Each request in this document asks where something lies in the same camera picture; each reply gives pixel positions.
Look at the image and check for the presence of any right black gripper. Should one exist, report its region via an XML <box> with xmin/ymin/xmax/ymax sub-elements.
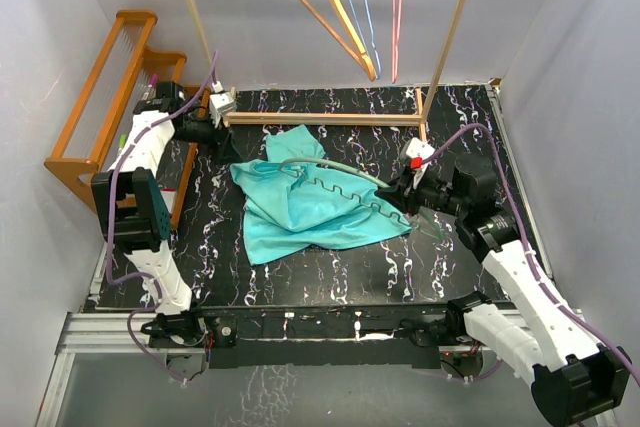
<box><xmin>374</xmin><ymin>169</ymin><xmax>468</xmax><ymax>218</ymax></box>

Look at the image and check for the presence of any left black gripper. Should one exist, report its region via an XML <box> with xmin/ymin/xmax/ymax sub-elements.
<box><xmin>172</xmin><ymin>110</ymin><xmax>244</xmax><ymax>166</ymax></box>

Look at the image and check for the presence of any green plastic hanger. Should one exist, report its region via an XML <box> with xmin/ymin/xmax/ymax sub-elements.
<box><xmin>276</xmin><ymin>156</ymin><xmax>446</xmax><ymax>241</ymax></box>

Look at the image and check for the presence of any teal t shirt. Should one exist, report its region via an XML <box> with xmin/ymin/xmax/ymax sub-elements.
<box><xmin>230</xmin><ymin>126</ymin><xmax>411</xmax><ymax>265</ymax></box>

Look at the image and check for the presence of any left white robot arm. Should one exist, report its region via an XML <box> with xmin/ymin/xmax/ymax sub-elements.
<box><xmin>90</xmin><ymin>81</ymin><xmax>241</xmax><ymax>346</ymax></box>

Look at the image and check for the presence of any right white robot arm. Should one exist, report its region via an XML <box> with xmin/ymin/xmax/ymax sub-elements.
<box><xmin>376</xmin><ymin>154</ymin><xmax>630</xmax><ymax>426</ymax></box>

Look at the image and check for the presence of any red white eraser box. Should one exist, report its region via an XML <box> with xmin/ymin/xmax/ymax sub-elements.
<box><xmin>161</xmin><ymin>189</ymin><xmax>177</xmax><ymax>214</ymax></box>

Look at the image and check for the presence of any purple cap marker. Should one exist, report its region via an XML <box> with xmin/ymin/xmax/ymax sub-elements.
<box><xmin>141</xmin><ymin>74</ymin><xmax>158</xmax><ymax>101</ymax></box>

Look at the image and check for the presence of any green cap marker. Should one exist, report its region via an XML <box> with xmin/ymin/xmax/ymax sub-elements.
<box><xmin>117</xmin><ymin>134</ymin><xmax>127</xmax><ymax>154</ymax></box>

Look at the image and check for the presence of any orange wooden tiered rack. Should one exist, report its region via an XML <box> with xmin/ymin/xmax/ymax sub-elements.
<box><xmin>44</xmin><ymin>10</ymin><xmax>187</xmax><ymax>212</ymax></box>

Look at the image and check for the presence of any wooden clothes rack frame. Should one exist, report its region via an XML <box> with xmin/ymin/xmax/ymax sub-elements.
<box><xmin>166</xmin><ymin>0</ymin><xmax>487</xmax><ymax>143</ymax></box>

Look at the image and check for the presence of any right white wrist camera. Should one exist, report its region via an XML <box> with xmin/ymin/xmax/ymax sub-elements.
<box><xmin>400</xmin><ymin>137</ymin><xmax>435</xmax><ymax>188</ymax></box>

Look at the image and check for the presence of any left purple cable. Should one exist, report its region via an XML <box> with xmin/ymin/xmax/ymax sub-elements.
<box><xmin>107</xmin><ymin>50</ymin><xmax>221</xmax><ymax>383</ymax></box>

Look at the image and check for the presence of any purple cable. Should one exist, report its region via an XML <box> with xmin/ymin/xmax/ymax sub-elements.
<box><xmin>422</xmin><ymin>122</ymin><xmax>640</xmax><ymax>388</ymax></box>
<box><xmin>107</xmin><ymin>50</ymin><xmax>221</xmax><ymax>383</ymax></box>

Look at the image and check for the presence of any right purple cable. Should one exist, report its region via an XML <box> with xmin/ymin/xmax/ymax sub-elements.
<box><xmin>422</xmin><ymin>122</ymin><xmax>640</xmax><ymax>388</ymax></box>

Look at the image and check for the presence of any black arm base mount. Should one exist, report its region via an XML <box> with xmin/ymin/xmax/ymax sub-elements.
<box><xmin>139</xmin><ymin>304</ymin><xmax>497</xmax><ymax>377</ymax></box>

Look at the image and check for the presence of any blue wire hanger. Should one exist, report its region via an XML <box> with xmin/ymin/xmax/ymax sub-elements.
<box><xmin>347</xmin><ymin>0</ymin><xmax>381</xmax><ymax>80</ymax></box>

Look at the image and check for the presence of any aluminium rail frame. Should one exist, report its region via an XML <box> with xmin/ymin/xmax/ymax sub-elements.
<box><xmin>34</xmin><ymin>309</ymin><xmax>619</xmax><ymax>427</ymax></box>

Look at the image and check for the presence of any pink wire hanger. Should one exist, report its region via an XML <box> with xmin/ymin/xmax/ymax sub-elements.
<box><xmin>391</xmin><ymin>0</ymin><xmax>403</xmax><ymax>84</ymax></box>

